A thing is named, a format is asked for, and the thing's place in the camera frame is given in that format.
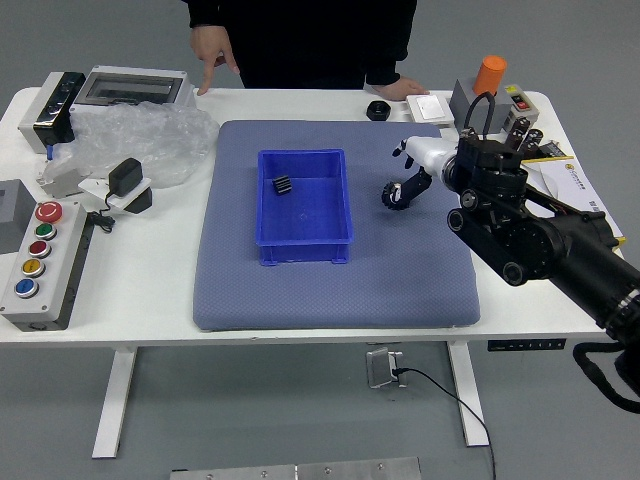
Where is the black power adapter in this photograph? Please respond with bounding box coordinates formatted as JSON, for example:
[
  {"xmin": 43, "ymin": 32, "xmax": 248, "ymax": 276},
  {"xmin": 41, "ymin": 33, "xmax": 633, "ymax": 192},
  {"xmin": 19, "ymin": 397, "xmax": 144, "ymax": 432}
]
[{"xmin": 107, "ymin": 157, "xmax": 144, "ymax": 197}]

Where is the white wall switch plate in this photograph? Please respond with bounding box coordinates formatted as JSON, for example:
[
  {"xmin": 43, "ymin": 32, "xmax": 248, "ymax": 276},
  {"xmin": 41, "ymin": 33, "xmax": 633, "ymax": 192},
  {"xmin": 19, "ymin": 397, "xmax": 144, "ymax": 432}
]
[{"xmin": 404, "ymin": 93, "xmax": 455, "ymax": 125}]

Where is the orange cylinder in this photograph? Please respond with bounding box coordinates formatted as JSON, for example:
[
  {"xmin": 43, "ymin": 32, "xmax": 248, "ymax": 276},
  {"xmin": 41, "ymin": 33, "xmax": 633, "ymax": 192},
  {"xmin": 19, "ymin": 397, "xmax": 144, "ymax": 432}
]
[{"xmin": 473, "ymin": 54, "xmax": 508, "ymax": 99}]

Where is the black adapter cord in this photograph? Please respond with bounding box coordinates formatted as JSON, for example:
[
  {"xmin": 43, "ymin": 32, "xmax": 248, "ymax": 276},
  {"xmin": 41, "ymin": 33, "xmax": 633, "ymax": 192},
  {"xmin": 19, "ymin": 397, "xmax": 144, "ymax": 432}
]
[{"xmin": 85, "ymin": 192, "xmax": 117, "ymax": 234}]

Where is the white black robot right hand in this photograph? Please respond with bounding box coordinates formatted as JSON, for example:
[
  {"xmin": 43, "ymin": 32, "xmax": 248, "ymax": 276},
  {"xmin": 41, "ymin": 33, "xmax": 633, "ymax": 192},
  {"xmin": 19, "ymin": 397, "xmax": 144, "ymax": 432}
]
[{"xmin": 382, "ymin": 135, "xmax": 459, "ymax": 211}]

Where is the person's right hand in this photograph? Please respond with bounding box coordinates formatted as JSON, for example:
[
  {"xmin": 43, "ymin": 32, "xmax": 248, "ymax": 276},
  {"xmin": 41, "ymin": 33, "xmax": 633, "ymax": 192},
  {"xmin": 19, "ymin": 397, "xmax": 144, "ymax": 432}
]
[{"xmin": 189, "ymin": 24, "xmax": 241, "ymax": 97}]

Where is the grey block holder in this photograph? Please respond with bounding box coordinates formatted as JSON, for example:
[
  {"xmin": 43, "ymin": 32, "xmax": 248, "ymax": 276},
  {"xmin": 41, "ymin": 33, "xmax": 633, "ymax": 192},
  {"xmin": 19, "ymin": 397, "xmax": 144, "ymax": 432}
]
[{"xmin": 448, "ymin": 77, "xmax": 516, "ymax": 135}]

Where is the grey square box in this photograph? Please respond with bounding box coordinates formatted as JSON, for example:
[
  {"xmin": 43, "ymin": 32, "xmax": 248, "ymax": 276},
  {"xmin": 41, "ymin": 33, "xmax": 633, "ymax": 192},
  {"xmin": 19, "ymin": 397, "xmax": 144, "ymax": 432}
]
[{"xmin": 0, "ymin": 178, "xmax": 39, "ymax": 255}]

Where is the red mushroom stop button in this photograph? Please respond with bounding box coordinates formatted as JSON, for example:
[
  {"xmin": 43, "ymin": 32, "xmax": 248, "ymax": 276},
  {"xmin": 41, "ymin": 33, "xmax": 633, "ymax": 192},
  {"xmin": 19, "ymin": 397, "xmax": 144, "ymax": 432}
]
[{"xmin": 33, "ymin": 201, "xmax": 65, "ymax": 225}]

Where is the white red-button switch box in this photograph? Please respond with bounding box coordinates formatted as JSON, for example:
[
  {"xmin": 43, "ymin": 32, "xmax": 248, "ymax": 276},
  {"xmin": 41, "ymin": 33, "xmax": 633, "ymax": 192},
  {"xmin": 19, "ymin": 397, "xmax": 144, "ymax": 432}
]
[{"xmin": 502, "ymin": 83, "xmax": 540, "ymax": 129}]

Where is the white clear-lid distribution box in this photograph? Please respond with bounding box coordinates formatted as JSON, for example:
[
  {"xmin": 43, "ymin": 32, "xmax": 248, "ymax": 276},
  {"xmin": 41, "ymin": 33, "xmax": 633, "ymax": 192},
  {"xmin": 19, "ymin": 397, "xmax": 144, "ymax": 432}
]
[{"xmin": 69, "ymin": 64, "xmax": 197, "ymax": 119}]

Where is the silver metal plate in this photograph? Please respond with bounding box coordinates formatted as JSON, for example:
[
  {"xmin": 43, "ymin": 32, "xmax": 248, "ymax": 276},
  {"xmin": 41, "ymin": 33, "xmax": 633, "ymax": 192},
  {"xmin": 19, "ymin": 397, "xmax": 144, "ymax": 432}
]
[{"xmin": 169, "ymin": 456, "xmax": 422, "ymax": 480}]

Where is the white black-lid enclosure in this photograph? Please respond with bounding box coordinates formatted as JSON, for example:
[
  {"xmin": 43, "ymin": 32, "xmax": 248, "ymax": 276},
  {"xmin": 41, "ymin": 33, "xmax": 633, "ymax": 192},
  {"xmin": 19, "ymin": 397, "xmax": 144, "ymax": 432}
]
[{"xmin": 17, "ymin": 71, "xmax": 87, "ymax": 154}]

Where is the yellow white carton box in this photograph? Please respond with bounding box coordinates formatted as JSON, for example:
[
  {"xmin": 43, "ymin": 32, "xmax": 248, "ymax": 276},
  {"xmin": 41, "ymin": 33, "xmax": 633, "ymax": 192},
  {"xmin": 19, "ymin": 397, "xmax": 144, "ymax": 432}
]
[{"xmin": 519, "ymin": 157, "xmax": 627, "ymax": 246}]

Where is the grey push-button control box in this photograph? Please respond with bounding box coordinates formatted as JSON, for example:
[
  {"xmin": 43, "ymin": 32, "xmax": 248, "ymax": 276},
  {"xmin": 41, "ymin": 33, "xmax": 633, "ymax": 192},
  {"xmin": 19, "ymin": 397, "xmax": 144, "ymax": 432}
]
[{"xmin": 0, "ymin": 199, "xmax": 95, "ymax": 332}]

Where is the dark brown capacitor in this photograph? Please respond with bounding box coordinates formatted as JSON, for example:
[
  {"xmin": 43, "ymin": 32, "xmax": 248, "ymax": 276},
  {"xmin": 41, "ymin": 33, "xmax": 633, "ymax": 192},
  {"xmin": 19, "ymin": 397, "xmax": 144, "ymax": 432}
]
[
  {"xmin": 502, "ymin": 115, "xmax": 532, "ymax": 151},
  {"xmin": 519, "ymin": 128, "xmax": 545, "ymax": 161}
]

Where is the blue plastic box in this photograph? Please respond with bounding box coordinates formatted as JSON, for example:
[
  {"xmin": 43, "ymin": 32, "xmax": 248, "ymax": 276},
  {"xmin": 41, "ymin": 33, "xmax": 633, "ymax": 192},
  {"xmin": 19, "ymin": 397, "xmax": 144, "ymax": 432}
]
[{"xmin": 255, "ymin": 148, "xmax": 354, "ymax": 267}]

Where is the grey-blue padded mat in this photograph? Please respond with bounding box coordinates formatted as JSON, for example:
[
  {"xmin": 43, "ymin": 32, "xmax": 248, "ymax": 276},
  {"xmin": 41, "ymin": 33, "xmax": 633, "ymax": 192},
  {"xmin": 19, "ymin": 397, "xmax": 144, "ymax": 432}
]
[{"xmin": 192, "ymin": 119, "xmax": 481, "ymax": 332}]

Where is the black floor cable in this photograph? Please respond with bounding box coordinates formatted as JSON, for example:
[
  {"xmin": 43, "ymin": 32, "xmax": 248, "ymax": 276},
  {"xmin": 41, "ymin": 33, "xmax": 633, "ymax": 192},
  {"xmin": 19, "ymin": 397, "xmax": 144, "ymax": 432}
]
[{"xmin": 392, "ymin": 367, "xmax": 497, "ymax": 480}]

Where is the black table control panel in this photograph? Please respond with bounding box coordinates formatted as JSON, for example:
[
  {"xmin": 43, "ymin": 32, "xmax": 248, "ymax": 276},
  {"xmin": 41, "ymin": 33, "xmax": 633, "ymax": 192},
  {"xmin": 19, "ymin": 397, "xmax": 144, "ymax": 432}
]
[{"xmin": 487, "ymin": 338, "xmax": 568, "ymax": 353}]

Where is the silver device under table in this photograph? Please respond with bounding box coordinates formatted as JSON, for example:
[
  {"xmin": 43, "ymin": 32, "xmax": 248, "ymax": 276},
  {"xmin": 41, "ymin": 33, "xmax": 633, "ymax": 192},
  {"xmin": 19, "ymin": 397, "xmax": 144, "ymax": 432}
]
[{"xmin": 365, "ymin": 348, "xmax": 407, "ymax": 390}]

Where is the big black gear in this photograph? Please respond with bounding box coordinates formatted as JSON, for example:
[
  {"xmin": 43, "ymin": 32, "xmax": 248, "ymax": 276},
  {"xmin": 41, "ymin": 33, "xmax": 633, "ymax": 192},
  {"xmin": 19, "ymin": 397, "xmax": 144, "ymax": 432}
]
[{"xmin": 382, "ymin": 180, "xmax": 407, "ymax": 211}]

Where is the white table leg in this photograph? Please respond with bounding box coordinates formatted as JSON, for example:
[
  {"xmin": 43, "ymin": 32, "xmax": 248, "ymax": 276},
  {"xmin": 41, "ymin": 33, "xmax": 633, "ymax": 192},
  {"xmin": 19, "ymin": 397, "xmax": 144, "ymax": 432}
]
[
  {"xmin": 91, "ymin": 347, "xmax": 139, "ymax": 460},
  {"xmin": 446, "ymin": 342, "xmax": 491, "ymax": 448}
]

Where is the small black labelled component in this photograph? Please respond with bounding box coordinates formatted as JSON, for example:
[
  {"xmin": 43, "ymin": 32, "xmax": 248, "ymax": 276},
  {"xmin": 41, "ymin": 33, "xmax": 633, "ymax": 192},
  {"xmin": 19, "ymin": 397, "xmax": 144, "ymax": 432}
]
[{"xmin": 537, "ymin": 138, "xmax": 569, "ymax": 160}]

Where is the person's left hand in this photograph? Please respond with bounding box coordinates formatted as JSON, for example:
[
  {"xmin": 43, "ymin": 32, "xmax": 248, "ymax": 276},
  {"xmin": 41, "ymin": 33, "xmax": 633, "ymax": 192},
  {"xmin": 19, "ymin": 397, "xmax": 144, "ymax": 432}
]
[{"xmin": 369, "ymin": 75, "xmax": 431, "ymax": 101}]

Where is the white socket plate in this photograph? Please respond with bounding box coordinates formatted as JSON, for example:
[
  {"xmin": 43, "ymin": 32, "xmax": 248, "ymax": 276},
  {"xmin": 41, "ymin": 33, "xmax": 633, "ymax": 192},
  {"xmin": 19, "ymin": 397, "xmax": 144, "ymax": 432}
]
[{"xmin": 78, "ymin": 174, "xmax": 153, "ymax": 210}]

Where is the clear plastic bag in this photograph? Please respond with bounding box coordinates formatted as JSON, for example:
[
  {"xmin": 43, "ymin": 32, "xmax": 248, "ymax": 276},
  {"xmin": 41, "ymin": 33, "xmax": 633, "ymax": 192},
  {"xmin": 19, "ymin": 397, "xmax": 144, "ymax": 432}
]
[{"xmin": 42, "ymin": 101, "xmax": 220, "ymax": 190}]

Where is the person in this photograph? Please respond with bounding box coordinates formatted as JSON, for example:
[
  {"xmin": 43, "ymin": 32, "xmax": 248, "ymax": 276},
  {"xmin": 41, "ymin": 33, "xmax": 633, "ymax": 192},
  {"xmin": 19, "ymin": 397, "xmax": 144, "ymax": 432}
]
[{"xmin": 180, "ymin": 0, "xmax": 419, "ymax": 91}]

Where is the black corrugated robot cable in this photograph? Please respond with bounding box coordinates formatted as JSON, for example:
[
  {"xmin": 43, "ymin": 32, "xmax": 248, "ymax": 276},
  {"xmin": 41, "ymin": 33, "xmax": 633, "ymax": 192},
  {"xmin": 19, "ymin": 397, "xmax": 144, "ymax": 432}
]
[{"xmin": 572, "ymin": 339, "xmax": 640, "ymax": 416}]

